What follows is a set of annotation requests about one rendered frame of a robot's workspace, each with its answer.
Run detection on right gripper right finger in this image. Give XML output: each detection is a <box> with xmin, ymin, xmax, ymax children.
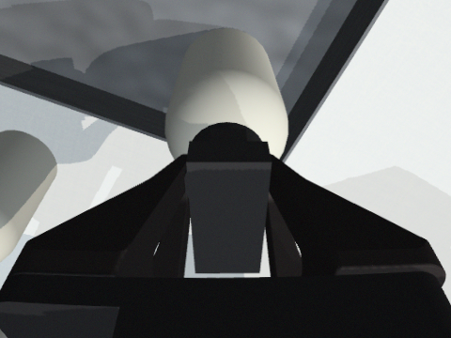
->
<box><xmin>265</xmin><ymin>154</ymin><xmax>446</xmax><ymax>286</ymax></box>

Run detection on grey tray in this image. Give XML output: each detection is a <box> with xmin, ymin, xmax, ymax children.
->
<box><xmin>0</xmin><ymin>0</ymin><xmax>389</xmax><ymax>163</ymax></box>

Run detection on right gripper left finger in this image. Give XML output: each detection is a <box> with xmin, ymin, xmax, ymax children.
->
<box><xmin>8</xmin><ymin>154</ymin><xmax>191</xmax><ymax>278</ymax></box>

